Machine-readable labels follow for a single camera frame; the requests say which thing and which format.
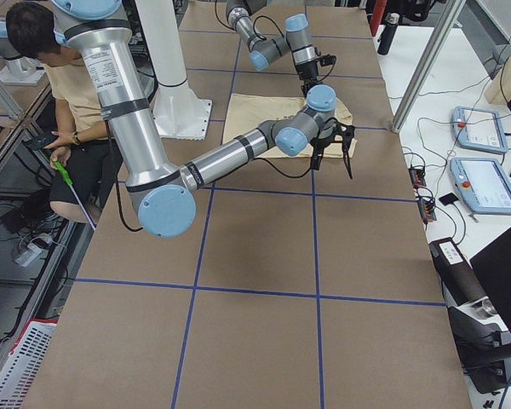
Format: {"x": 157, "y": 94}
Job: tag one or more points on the teach pendant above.
{"x": 482, "y": 184}
{"x": 478, "y": 129}

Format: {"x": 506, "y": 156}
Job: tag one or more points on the upper teach pendant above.
{"x": 478, "y": 129}

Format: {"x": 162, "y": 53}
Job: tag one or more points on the black device with label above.
{"x": 455, "y": 271}

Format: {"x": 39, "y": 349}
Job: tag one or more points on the white power strip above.
{"x": 31, "y": 253}

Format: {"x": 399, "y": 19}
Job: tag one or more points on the black monitor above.
{"x": 492, "y": 268}

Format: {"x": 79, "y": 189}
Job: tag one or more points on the beige printed t-shirt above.
{"x": 246, "y": 112}

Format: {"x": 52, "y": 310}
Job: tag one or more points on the red fire extinguisher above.
{"x": 376, "y": 15}

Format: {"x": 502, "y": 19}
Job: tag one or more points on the lower teach pendant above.
{"x": 482, "y": 184}

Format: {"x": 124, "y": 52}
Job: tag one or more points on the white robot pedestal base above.
{"x": 178, "y": 112}

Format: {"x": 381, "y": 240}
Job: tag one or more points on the aluminium frame post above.
{"x": 429, "y": 56}

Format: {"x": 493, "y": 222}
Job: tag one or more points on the black water bottle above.
{"x": 386, "y": 38}

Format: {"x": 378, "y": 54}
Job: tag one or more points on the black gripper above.
{"x": 319, "y": 150}
{"x": 308, "y": 71}

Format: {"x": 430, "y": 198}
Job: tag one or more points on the white plastic basket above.
{"x": 23, "y": 362}

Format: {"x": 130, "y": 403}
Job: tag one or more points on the smartphone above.
{"x": 41, "y": 141}

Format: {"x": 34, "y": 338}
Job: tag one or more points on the brown paper table cover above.
{"x": 288, "y": 291}

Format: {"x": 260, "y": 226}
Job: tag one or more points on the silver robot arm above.
{"x": 160, "y": 191}
{"x": 295, "y": 40}

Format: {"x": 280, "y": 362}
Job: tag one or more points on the seated person beige shirt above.
{"x": 82, "y": 145}

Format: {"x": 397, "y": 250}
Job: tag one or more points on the green handled grabber tool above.
{"x": 68, "y": 181}

